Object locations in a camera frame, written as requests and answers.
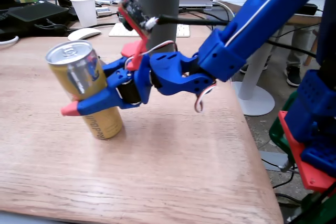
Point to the green table clamp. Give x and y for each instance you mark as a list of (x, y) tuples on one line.
[(278, 134)]

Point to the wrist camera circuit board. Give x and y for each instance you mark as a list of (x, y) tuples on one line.
[(135, 10)]

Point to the grey flat floor plate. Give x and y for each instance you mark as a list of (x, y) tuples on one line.
[(271, 159)]

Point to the blue gripper black motor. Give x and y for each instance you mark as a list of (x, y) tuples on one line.
[(129, 93)]

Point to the yellow Red Bull can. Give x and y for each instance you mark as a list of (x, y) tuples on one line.
[(105, 124)]

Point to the black power adapter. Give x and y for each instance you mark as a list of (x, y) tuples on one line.
[(311, 9)]

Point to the large white paper cup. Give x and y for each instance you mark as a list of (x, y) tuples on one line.
[(84, 11)]

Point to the white keyboard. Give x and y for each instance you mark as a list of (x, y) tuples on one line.
[(118, 31)]

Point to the small silver box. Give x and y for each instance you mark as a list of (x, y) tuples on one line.
[(103, 11)]

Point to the blue printed robot arm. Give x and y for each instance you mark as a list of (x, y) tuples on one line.
[(262, 3)]

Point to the red robot base plate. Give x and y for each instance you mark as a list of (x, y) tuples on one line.
[(302, 155)]

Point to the tall dark grey cup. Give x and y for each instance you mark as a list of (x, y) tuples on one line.
[(162, 1)]

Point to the black bag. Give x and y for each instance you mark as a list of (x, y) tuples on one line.
[(36, 14)]

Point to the red camera mount bracket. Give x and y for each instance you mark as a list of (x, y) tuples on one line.
[(139, 51)]

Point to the white computer mouse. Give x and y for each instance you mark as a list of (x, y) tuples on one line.
[(84, 33)]

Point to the flat white tablet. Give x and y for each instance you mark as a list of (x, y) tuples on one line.
[(110, 1)]

